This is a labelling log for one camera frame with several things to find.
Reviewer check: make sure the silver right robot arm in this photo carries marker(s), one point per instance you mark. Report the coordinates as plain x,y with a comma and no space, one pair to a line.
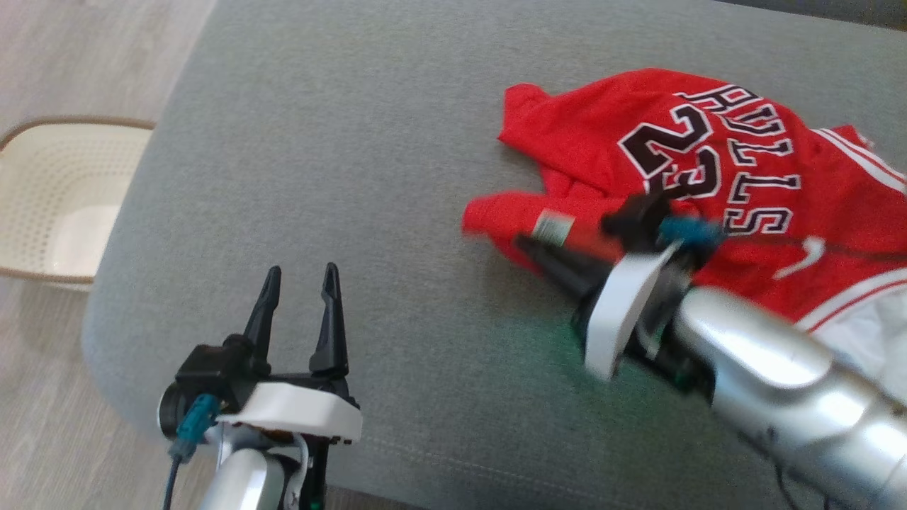
793,382

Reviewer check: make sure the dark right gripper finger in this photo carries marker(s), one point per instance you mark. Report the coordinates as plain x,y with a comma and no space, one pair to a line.
567,265

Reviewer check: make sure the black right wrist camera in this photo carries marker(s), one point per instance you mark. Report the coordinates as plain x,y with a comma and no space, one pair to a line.
645,219

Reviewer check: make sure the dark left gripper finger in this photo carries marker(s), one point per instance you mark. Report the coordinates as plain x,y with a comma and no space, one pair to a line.
329,326
261,319

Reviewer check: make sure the cream perforated laundry basket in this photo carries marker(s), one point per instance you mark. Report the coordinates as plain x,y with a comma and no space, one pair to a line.
64,205

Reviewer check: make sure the red Bulls basketball jersey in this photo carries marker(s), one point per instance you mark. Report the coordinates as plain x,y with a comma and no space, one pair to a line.
765,156

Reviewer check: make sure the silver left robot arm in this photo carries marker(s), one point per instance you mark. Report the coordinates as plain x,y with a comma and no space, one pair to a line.
244,482

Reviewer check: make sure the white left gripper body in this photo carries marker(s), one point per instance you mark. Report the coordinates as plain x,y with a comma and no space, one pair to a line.
305,411

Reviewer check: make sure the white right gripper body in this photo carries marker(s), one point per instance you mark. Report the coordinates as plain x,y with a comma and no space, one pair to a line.
623,312

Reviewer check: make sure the grey fabric sofa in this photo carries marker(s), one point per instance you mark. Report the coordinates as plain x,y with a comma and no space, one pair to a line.
354,177

